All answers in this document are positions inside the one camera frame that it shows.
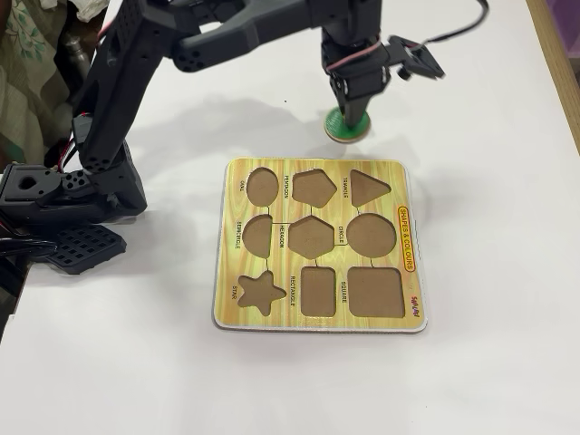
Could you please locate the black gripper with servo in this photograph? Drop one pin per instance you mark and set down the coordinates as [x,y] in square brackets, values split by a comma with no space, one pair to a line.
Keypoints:
[358,82]

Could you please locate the green circle piece yellow pin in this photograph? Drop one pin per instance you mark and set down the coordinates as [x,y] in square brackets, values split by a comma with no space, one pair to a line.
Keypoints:
[334,122]

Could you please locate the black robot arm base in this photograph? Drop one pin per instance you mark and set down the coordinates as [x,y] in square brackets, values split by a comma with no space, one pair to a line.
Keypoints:
[36,195]

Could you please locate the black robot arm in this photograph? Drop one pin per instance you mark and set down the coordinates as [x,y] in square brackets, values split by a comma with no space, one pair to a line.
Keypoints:
[118,90]

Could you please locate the wooden shape puzzle board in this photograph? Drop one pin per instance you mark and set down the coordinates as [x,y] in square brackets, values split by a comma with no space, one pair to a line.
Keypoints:
[231,254]

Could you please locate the light wooden edge strip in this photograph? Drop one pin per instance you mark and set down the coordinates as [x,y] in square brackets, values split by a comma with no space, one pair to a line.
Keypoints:
[557,59]

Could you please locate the white crumpled cloth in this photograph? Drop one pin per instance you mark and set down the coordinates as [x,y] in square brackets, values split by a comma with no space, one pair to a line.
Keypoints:
[88,8]

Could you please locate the steel bottle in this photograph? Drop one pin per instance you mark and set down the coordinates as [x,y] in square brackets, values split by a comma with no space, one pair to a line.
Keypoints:
[74,54]

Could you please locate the black grid table clamp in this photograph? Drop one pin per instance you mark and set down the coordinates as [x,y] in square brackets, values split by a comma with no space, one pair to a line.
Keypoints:
[86,251]

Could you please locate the floral patterned cloth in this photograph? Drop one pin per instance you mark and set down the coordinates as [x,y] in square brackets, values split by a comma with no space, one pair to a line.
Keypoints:
[22,81]

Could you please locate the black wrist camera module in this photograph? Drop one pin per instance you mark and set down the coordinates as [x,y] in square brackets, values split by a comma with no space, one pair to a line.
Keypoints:
[417,59]

